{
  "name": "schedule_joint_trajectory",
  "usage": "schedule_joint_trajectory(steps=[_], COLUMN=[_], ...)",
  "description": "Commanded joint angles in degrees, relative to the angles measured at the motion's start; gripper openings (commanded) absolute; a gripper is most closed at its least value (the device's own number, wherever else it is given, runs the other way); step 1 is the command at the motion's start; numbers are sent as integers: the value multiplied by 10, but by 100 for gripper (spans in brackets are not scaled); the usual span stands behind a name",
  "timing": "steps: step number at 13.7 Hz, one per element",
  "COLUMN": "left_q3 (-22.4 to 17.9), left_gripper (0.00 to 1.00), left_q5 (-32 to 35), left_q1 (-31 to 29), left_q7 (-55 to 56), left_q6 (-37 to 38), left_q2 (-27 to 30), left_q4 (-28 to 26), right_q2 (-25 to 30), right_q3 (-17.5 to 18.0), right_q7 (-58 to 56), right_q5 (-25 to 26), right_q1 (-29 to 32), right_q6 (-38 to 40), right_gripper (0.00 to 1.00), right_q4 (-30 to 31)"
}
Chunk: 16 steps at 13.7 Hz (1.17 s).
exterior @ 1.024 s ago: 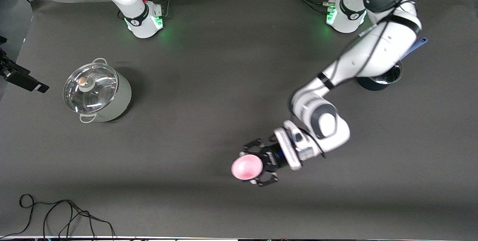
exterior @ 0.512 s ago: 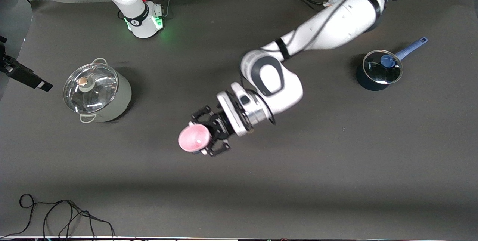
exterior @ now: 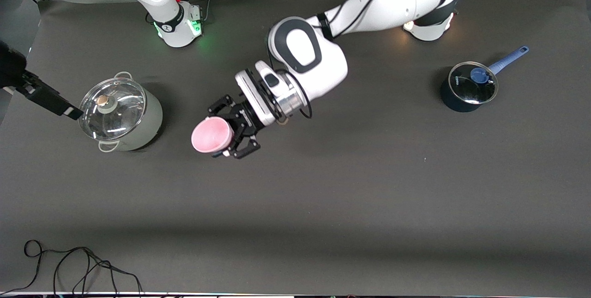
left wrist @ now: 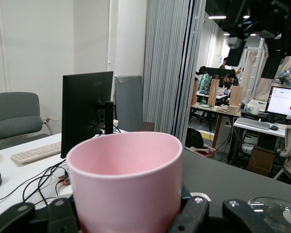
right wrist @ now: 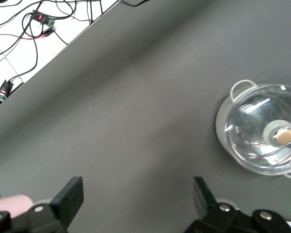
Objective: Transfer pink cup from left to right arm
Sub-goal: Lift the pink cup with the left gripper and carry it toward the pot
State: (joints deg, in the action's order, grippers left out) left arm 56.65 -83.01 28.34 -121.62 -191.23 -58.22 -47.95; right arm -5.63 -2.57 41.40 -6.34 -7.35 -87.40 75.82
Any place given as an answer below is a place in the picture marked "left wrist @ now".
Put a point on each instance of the silver keyboard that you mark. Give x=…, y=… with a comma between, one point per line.
x=253, y=123

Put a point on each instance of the distant person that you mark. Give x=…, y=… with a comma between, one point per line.
x=224, y=63

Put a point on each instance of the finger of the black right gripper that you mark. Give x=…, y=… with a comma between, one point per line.
x=236, y=57
x=272, y=68

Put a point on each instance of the white office desk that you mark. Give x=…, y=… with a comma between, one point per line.
x=14, y=174

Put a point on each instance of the orange adapter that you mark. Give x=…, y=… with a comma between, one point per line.
x=63, y=180

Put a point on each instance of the cardboard box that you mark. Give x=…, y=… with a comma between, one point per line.
x=260, y=160

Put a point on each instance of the pink cup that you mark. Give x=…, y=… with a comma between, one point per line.
x=126, y=184

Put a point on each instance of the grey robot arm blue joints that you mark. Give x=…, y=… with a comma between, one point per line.
x=288, y=82

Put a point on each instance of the paper cup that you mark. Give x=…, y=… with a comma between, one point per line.
x=115, y=123

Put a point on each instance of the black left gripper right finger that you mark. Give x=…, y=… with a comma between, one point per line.
x=198, y=216

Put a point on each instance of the grey pleated curtain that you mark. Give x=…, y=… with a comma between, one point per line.
x=165, y=72

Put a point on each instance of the short ceiling light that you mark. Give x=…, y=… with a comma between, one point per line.
x=246, y=16

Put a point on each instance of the glass pot lid copper knob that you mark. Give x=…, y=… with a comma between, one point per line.
x=269, y=206

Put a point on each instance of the lit computer monitor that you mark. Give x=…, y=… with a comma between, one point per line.
x=283, y=102

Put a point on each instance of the beige keyboard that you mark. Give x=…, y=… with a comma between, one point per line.
x=34, y=153

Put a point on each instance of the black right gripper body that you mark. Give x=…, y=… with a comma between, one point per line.
x=274, y=14

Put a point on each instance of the wooden block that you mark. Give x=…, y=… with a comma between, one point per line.
x=235, y=97

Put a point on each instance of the black backpack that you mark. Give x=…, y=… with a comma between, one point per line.
x=194, y=138

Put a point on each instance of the long ceiling light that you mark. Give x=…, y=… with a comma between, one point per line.
x=217, y=17

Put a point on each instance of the teal patterned cloth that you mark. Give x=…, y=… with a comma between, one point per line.
x=205, y=82

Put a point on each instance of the black monitor stand pole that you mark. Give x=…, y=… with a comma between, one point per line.
x=109, y=116

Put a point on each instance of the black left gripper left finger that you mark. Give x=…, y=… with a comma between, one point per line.
x=38, y=218

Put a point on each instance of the dark computer mouse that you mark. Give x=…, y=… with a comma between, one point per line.
x=274, y=127

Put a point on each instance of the wooden workbench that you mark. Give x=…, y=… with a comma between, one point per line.
x=201, y=106

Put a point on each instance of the white mug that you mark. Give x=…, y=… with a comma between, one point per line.
x=255, y=110

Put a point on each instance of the black computer monitor back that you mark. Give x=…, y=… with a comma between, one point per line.
x=87, y=109

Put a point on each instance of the beige curtain booth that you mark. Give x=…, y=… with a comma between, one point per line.
x=251, y=72

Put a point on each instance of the tall wooden stand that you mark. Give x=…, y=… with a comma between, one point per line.
x=213, y=94

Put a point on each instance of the grey padded panel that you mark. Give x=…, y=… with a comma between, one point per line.
x=128, y=104

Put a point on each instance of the red basket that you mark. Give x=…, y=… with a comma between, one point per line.
x=212, y=150

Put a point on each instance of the grey office chair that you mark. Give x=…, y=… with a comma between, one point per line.
x=14, y=121

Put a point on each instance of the white desk dark legs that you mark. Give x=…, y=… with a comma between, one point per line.
x=279, y=133

